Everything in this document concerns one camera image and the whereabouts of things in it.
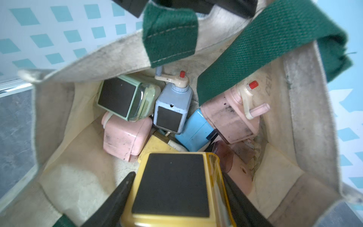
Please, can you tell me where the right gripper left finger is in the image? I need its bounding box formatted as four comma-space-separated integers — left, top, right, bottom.
82, 172, 136, 227

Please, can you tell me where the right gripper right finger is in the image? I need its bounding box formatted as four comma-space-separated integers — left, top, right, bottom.
223, 173, 273, 227

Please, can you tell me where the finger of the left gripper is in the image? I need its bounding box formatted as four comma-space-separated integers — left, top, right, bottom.
158, 0, 258, 18
112, 0, 148, 18

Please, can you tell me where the beige canvas tote bag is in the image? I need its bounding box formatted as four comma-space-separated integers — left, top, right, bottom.
1, 1, 363, 227

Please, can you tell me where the yellow pencil sharpener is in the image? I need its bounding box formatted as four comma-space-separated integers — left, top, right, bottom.
120, 152, 236, 227
137, 132, 188, 163

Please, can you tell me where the pink boxy pencil sharpener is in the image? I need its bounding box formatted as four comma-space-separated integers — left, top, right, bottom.
101, 112, 153, 162

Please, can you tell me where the green square pencil sharpener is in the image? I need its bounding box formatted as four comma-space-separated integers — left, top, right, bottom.
97, 75, 161, 122

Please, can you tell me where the pink translucent pencil sharpener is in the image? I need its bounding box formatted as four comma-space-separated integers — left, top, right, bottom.
205, 141, 252, 195

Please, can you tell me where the sky blue box sharpener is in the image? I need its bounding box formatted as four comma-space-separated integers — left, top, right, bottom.
175, 108, 218, 152

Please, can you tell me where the light blue square sharpener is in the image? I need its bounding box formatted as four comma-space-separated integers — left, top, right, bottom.
153, 66, 193, 134

